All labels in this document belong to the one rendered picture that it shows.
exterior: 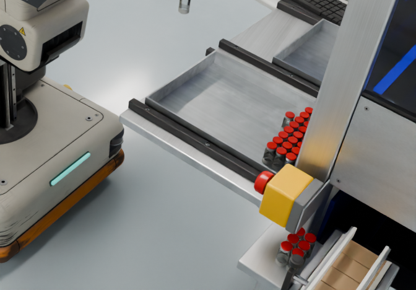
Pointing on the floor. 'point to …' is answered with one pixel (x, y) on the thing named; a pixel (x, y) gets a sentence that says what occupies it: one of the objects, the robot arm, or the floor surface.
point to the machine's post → (346, 79)
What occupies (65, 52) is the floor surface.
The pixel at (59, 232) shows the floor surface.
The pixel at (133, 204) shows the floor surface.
